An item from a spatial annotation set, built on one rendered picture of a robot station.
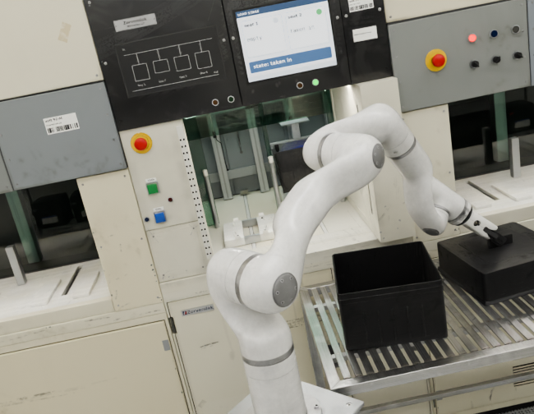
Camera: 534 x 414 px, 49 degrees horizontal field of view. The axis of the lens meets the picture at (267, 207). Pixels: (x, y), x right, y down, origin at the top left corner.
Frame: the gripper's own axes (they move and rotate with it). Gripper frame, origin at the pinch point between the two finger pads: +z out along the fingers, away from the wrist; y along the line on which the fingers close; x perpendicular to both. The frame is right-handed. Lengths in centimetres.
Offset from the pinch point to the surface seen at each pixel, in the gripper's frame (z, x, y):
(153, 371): -57, 104, 37
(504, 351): -6.6, 24.2, -36.0
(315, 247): -34, 36, 33
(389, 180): -30.6, 2.8, 21.2
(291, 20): -84, -20, 29
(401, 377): -25, 43, -33
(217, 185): -54, 47, 123
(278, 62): -81, -8, 30
